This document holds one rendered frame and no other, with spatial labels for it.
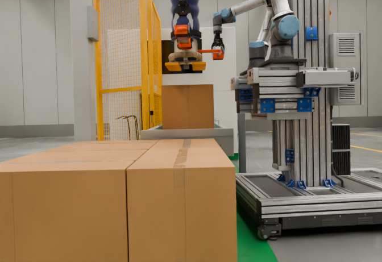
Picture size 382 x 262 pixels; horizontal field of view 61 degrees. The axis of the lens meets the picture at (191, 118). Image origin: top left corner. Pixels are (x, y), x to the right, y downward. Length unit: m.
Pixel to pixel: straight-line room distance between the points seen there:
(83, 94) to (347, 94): 2.29
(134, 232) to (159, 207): 0.13
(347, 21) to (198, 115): 11.36
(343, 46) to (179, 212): 1.59
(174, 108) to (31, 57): 9.96
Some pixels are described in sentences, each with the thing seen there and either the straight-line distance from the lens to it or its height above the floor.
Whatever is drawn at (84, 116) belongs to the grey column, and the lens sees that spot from 3.28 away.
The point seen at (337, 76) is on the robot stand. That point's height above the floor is 0.92.
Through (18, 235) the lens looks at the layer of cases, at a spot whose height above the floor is 0.31.
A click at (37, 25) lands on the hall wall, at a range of 12.29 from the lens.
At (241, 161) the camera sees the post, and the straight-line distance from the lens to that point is 3.06.
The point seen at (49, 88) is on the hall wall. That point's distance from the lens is 11.86.
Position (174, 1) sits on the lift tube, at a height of 1.55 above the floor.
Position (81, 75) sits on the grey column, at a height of 1.11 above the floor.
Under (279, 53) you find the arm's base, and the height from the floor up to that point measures 1.07.
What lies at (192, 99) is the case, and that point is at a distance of 2.48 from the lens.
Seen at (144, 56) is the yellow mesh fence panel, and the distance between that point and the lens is 3.26.
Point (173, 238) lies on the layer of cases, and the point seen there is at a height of 0.28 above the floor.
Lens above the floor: 0.75
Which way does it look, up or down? 1 degrees down
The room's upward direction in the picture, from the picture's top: 1 degrees counter-clockwise
